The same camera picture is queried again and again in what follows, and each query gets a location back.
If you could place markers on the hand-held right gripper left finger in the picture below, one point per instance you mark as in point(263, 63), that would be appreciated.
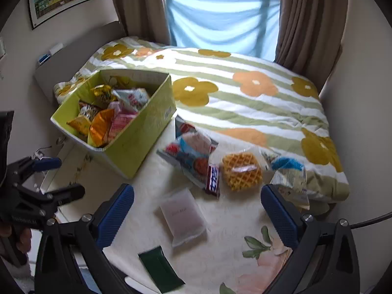
point(118, 208)

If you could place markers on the person's left forearm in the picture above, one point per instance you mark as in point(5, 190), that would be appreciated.
point(21, 278)

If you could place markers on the white blue box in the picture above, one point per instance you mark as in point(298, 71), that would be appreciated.
point(50, 53)

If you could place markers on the floral striped blanket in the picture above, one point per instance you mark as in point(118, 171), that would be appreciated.
point(245, 107)

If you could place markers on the brown curtain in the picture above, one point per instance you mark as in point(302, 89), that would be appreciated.
point(309, 24)
point(137, 6)

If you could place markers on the brown chocolate bar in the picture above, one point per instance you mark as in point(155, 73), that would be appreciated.
point(213, 180)

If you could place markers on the orange snack packet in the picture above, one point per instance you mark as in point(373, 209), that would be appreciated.
point(101, 127)

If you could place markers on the grey headboard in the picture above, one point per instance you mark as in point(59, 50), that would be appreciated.
point(70, 55)

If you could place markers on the light blue cloth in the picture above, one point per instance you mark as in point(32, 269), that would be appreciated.
point(220, 24)

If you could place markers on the white floral table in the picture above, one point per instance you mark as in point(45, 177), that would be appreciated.
point(144, 202)

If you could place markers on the yellow chips packet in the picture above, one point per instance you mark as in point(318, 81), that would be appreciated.
point(79, 125)

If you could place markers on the red blue white snack packet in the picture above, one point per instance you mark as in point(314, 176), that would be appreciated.
point(191, 151)

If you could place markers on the waffle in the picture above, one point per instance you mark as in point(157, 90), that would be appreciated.
point(242, 171)

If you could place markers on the green cardboard box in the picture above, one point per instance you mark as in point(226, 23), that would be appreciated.
point(137, 137)

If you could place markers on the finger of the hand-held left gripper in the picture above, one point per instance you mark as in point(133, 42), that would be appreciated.
point(49, 164)
point(66, 193)

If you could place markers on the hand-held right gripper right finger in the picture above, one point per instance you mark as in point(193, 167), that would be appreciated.
point(277, 213)

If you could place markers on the person's left hand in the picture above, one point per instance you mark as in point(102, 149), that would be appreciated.
point(23, 240)

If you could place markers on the translucent white snack packet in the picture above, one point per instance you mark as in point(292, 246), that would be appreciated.
point(183, 217)

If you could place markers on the brown snack packet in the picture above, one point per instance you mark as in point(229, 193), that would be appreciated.
point(89, 110)

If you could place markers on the dark green snack bar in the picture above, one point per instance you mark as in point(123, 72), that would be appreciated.
point(160, 271)

